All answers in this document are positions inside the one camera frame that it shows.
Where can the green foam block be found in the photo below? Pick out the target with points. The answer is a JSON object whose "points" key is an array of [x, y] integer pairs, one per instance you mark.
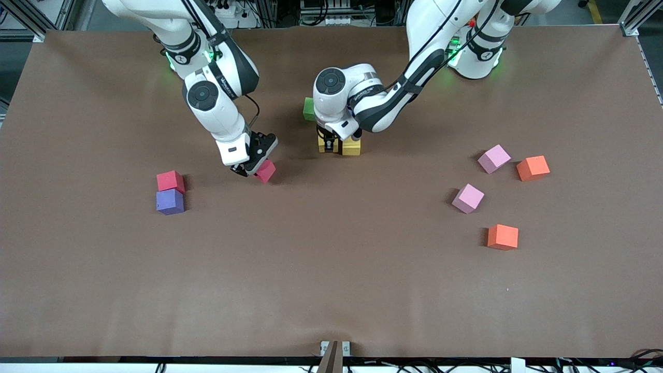
{"points": [[308, 109]]}

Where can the white electrical box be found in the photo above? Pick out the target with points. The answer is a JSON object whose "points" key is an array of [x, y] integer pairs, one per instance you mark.
{"points": [[336, 20]]}

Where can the brown table cover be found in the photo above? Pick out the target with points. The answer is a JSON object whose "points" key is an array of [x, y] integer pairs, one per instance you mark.
{"points": [[331, 290]]}

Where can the purple foam block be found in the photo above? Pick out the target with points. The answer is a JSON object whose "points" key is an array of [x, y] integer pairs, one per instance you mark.
{"points": [[170, 201]]}

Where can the white power strip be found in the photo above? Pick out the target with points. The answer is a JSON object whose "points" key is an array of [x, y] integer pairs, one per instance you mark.
{"points": [[230, 13]]}

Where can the camera mount post with bracket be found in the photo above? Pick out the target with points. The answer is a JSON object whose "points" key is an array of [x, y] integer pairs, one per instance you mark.
{"points": [[334, 357]]}

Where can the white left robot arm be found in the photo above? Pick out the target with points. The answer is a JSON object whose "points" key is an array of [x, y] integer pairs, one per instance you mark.
{"points": [[383, 103]]}

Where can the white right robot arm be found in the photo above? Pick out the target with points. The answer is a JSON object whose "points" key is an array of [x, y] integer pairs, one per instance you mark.
{"points": [[217, 103]]}

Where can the pink foam block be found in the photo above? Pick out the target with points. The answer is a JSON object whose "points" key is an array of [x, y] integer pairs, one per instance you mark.
{"points": [[467, 198], [493, 158]]}

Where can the orange foam block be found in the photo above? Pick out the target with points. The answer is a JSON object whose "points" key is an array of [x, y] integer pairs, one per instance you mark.
{"points": [[532, 169], [502, 237]]}

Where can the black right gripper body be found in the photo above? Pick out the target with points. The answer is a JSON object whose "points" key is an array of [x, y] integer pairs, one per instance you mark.
{"points": [[257, 143]]}

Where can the notched yellow foam block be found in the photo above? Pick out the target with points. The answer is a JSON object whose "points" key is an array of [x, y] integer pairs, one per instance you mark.
{"points": [[353, 147]]}

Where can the aluminium table edge rail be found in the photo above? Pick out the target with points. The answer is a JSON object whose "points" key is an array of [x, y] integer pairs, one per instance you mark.
{"points": [[653, 83]]}

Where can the small white box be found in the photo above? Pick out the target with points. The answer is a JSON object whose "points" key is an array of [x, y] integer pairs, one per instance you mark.
{"points": [[518, 366]]}

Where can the aluminium frame profile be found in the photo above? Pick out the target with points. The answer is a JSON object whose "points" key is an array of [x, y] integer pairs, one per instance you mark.
{"points": [[637, 18], [27, 18]]}

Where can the red foam block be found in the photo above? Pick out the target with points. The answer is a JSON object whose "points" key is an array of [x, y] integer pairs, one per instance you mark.
{"points": [[267, 172], [170, 181]]}

